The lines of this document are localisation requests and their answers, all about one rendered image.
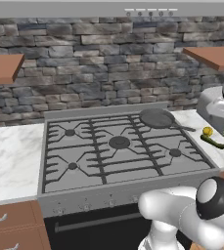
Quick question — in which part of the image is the dark grey frying pan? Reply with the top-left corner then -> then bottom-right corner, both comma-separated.
138,107 -> 197,133

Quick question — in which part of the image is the yellow lemon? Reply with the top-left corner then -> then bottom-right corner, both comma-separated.
202,126 -> 214,138

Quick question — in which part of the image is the silver range hood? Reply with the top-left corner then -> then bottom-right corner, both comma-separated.
0,0 -> 224,20

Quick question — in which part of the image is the silver gas hob stove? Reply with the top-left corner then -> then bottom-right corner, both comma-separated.
37,101 -> 221,219

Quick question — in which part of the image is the green squash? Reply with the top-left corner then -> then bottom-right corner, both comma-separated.
200,134 -> 224,150

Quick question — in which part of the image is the black oven door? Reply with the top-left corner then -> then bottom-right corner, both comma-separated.
43,203 -> 194,250

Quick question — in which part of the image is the silver oven door handle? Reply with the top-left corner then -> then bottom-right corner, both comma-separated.
54,212 -> 143,233

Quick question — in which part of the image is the brown wooden drawer front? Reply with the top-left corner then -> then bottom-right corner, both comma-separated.
0,225 -> 53,250
0,199 -> 45,236

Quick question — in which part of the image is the brown wooden wall shelf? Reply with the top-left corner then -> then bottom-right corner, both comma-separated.
0,53 -> 25,87
182,45 -> 224,73

